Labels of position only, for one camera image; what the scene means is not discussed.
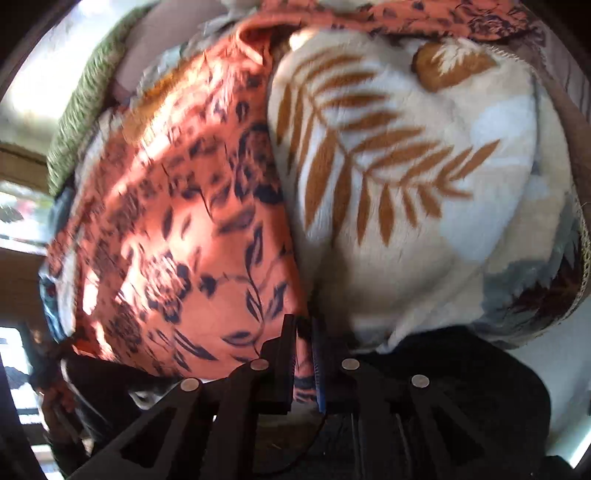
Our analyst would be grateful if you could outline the green checkered pillow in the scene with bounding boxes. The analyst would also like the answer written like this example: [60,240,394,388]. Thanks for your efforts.
[46,3,155,196]

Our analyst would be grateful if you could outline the orange floral blouse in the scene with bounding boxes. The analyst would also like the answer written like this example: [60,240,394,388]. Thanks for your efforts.
[43,0,532,407]

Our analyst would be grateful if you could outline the leaf-patterned fleece blanket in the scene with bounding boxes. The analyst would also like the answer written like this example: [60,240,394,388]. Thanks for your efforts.
[73,0,591,354]

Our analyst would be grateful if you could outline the pink quilted mattress cover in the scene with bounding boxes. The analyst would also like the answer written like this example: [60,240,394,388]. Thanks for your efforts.
[110,0,228,103]

